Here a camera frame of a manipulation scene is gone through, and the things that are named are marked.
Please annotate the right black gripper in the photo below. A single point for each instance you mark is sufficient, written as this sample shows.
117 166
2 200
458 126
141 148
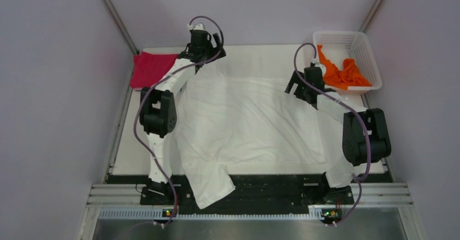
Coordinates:
294 79

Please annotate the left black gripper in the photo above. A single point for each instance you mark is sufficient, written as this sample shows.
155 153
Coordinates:
213 49

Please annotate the white t shirt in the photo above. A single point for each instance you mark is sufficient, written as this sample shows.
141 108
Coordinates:
241 125

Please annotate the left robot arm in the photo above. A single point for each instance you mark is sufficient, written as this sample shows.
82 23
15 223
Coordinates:
157 112

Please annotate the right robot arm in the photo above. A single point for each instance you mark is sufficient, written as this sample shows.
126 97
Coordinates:
365 138

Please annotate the white plastic basket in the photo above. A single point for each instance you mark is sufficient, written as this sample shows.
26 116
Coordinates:
340 45

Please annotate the orange t shirt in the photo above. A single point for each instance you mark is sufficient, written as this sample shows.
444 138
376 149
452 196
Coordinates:
342 79

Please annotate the red folded t shirt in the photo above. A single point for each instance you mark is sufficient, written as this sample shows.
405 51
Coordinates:
150 68

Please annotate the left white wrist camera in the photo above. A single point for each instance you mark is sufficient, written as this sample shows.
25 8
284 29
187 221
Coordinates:
198 27

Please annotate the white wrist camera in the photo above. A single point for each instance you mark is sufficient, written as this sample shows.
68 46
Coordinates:
198 27
318 67

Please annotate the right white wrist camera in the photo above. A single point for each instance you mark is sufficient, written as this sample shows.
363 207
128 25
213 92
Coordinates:
318 67

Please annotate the right aluminium frame post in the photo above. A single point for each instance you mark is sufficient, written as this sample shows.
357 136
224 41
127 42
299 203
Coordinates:
371 15

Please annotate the aluminium frame post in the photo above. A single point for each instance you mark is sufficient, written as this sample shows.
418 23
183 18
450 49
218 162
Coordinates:
371 15
118 22

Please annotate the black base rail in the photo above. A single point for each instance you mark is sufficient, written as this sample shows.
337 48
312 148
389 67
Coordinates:
265 194

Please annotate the left aluminium frame post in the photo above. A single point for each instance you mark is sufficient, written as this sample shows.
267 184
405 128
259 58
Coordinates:
118 22

